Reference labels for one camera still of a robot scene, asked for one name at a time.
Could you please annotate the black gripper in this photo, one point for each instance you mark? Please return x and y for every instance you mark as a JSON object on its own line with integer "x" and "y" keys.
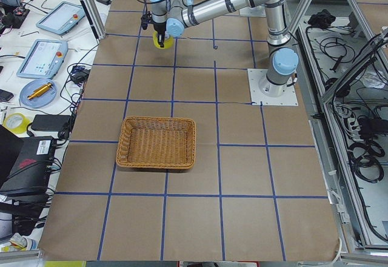
{"x": 159, "y": 27}

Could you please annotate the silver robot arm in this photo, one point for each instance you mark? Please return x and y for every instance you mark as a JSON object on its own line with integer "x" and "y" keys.
{"x": 170, "y": 18}

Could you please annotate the spare yellow tape roll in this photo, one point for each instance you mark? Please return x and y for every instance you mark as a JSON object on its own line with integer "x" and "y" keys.
{"x": 16, "y": 123}

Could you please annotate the upper teach pendant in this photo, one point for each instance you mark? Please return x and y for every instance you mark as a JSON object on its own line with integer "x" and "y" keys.
{"x": 62, "y": 18}

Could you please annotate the teach pendant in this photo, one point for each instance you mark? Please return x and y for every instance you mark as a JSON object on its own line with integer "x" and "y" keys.
{"x": 43, "y": 60}
{"x": 62, "y": 18}

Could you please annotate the brown wicker basket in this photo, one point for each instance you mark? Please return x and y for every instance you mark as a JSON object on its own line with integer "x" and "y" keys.
{"x": 157, "y": 143}

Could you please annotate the lower teach pendant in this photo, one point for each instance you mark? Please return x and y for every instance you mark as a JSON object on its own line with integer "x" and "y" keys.
{"x": 43, "y": 60}

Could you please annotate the blue plate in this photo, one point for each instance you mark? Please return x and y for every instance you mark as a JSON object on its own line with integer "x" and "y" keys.
{"x": 41, "y": 101}

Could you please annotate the brass cylinder tool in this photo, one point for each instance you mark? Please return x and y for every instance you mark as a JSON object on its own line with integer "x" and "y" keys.
{"x": 40, "y": 91}

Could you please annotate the black power adapter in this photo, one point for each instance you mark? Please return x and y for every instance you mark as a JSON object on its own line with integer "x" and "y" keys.
{"x": 50, "y": 123}

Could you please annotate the black computer box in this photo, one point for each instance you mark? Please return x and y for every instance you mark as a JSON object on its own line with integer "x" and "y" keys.
{"x": 25, "y": 164}

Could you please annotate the aluminium frame post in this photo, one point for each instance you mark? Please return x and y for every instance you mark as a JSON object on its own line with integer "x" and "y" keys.
{"x": 94, "y": 18}

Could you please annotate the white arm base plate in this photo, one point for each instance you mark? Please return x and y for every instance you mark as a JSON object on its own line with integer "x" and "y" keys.
{"x": 264, "y": 93}

